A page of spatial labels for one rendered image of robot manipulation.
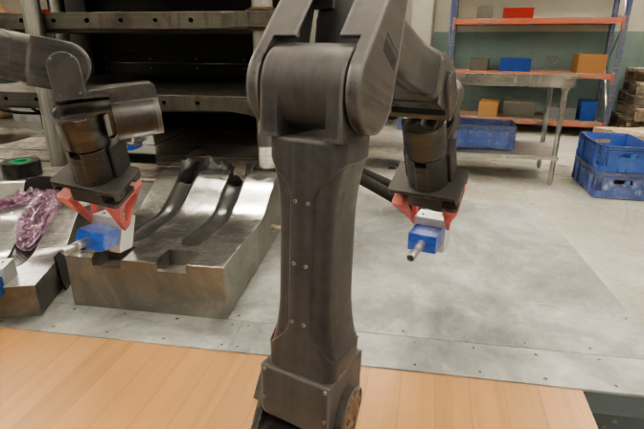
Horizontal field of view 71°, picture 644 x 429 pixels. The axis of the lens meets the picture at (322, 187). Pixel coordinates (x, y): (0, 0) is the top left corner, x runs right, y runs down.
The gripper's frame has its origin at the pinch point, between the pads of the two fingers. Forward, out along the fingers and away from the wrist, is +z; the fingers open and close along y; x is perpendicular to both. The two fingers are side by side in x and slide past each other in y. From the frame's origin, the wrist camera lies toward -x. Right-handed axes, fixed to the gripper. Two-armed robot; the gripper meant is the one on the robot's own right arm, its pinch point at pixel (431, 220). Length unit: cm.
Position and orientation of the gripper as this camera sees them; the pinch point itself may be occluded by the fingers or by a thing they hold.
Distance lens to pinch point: 73.8
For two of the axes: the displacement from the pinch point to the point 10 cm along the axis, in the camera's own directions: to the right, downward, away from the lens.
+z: 2.1, 7.1, 6.7
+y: -8.8, -1.5, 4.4
